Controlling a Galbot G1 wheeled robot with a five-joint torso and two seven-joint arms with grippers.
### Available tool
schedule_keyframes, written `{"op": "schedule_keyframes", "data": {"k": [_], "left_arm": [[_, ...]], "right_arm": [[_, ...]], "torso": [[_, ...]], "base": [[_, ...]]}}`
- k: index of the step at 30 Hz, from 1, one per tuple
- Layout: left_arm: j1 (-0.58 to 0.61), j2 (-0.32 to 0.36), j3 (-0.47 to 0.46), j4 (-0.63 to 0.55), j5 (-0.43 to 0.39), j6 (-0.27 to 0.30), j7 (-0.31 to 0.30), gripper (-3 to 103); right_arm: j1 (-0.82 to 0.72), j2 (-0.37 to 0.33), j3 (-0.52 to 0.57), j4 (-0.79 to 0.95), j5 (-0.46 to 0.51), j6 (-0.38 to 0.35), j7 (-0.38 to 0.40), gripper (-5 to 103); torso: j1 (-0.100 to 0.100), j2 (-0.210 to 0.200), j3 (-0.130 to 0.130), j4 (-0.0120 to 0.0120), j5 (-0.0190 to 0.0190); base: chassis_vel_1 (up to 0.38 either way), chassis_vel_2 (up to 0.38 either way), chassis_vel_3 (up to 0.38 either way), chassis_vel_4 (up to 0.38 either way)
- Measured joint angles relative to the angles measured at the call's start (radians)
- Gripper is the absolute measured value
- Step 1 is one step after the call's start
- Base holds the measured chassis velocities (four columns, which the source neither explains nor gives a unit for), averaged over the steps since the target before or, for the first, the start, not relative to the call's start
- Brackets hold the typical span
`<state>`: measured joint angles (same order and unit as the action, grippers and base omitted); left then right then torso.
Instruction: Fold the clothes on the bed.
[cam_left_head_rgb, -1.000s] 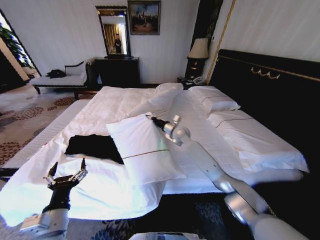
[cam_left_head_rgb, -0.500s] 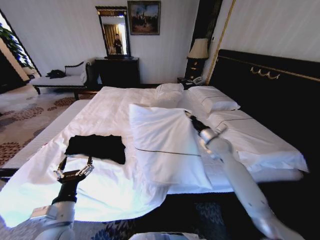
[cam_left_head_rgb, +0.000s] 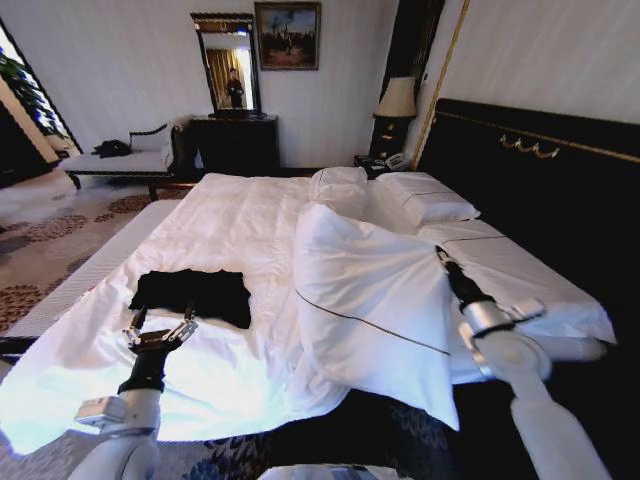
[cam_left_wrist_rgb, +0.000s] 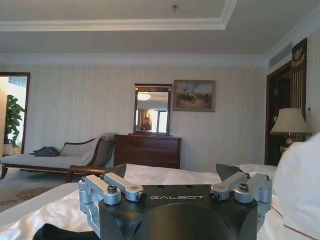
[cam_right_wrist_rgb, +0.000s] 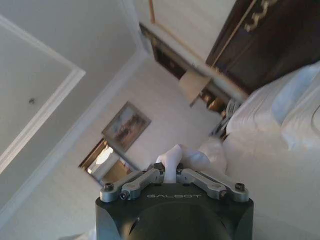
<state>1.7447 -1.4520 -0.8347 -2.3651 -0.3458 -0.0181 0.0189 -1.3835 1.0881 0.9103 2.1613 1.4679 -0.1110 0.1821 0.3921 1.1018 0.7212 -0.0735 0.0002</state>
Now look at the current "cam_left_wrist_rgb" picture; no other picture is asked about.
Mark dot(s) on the dark wooden dresser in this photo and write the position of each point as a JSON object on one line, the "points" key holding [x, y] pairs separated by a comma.
{"points": [[147, 151]]}

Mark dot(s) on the beige shade table lamp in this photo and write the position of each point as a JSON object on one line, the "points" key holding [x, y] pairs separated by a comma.
{"points": [[290, 130]]}

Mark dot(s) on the wall thermostat panel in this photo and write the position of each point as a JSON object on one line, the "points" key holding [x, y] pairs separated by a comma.
{"points": [[310, 109]]}

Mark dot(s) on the green potted plant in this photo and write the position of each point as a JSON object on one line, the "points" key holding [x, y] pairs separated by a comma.
{"points": [[13, 122]]}

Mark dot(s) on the patterned floor rug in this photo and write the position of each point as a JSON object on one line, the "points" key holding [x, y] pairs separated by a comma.
{"points": [[25, 193]]}

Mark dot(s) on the wooden framed mirror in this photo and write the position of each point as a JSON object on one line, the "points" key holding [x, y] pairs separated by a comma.
{"points": [[153, 108]]}

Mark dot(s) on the ornate dark wooden wall panel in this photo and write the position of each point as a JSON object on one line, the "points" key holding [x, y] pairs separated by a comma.
{"points": [[299, 75]]}

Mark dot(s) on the black garment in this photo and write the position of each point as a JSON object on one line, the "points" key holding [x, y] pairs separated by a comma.
{"points": [[65, 232]]}

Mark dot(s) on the grey bag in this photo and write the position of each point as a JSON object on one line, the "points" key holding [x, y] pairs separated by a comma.
{"points": [[46, 151]]}

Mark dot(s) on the beige chaise longue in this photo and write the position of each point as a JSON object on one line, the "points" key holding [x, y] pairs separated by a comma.
{"points": [[57, 155]]}

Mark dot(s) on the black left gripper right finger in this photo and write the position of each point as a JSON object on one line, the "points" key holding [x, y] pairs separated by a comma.
{"points": [[236, 183]]}

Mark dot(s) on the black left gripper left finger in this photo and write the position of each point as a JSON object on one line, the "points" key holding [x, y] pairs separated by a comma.
{"points": [[113, 186]]}

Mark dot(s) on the white pillow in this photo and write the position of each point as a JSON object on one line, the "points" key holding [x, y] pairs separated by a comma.
{"points": [[298, 180]]}

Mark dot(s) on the framed landscape painting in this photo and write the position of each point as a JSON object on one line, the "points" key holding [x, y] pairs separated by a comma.
{"points": [[194, 95]]}

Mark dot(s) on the person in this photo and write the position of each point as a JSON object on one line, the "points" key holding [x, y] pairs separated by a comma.
{"points": [[145, 124]]}

